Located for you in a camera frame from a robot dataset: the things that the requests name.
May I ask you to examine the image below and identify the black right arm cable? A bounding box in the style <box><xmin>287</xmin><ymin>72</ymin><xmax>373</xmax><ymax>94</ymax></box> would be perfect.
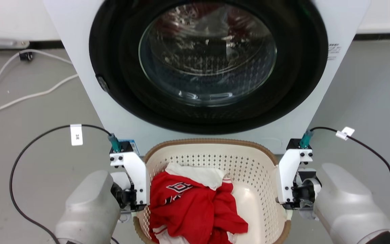
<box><xmin>299</xmin><ymin>126</ymin><xmax>390</xmax><ymax>244</ymax></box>

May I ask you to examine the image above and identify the white tag on cable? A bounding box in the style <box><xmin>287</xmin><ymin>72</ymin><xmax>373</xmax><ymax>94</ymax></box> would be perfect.
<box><xmin>70</xmin><ymin>124</ymin><xmax>84</xmax><ymax>146</ymax></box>
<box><xmin>335</xmin><ymin>126</ymin><xmax>355</xmax><ymax>141</ymax></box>

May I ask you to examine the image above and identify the white tag on right cable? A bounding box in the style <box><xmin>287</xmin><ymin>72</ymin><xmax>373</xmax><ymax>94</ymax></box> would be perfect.
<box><xmin>335</xmin><ymin>126</ymin><xmax>355</xmax><ymax>141</ymax></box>

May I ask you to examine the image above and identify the thick white floor cable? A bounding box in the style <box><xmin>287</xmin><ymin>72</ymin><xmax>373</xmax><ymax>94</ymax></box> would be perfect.
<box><xmin>0</xmin><ymin>73</ymin><xmax>80</xmax><ymax>119</ymax></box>

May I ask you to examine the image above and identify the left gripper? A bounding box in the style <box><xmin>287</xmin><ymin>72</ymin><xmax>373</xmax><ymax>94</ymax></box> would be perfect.
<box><xmin>110</xmin><ymin>172</ymin><xmax>148</xmax><ymax>215</ymax></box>

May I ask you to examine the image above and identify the grey metal base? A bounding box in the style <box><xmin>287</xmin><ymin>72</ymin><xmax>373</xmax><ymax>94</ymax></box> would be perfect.
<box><xmin>0</xmin><ymin>28</ymin><xmax>30</xmax><ymax>50</ymax></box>

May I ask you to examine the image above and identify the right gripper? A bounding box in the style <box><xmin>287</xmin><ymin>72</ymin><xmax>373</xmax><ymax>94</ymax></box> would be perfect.
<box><xmin>277</xmin><ymin>168</ymin><xmax>323</xmax><ymax>220</ymax></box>

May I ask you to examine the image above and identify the white tag on left cable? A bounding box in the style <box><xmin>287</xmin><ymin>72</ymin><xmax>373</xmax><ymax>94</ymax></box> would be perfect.
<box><xmin>70</xmin><ymin>124</ymin><xmax>84</xmax><ymax>146</ymax></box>

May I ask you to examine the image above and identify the small printed washer sticker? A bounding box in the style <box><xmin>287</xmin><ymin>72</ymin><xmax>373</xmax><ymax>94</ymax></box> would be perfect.
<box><xmin>327</xmin><ymin>43</ymin><xmax>342</xmax><ymax>62</ymax></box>

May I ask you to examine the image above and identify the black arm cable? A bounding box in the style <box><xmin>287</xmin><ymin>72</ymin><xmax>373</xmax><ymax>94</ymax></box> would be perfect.
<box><xmin>299</xmin><ymin>126</ymin><xmax>390</xmax><ymax>244</ymax></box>
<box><xmin>9</xmin><ymin>124</ymin><xmax>122</xmax><ymax>244</ymax></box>

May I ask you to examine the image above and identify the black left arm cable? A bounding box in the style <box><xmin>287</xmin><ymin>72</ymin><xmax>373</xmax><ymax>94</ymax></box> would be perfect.
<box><xmin>9</xmin><ymin>124</ymin><xmax>122</xmax><ymax>244</ymax></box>

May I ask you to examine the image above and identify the black round glass washer door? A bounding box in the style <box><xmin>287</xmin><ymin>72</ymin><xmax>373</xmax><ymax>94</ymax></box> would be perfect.
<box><xmin>89</xmin><ymin>0</ymin><xmax>328</xmax><ymax>135</ymax></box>

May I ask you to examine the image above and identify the cream perforated plastic laundry basket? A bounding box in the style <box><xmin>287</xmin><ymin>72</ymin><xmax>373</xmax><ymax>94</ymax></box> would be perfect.
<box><xmin>133</xmin><ymin>138</ymin><xmax>292</xmax><ymax>244</ymax></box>

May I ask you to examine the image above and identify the white front-load washing machine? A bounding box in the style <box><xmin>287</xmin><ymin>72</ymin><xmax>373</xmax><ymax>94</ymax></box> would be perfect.
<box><xmin>43</xmin><ymin>0</ymin><xmax>371</xmax><ymax>156</ymax></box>

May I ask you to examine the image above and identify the red and white jersey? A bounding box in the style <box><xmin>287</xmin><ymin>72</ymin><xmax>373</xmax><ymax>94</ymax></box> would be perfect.
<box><xmin>148</xmin><ymin>162</ymin><xmax>249</xmax><ymax>244</ymax></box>

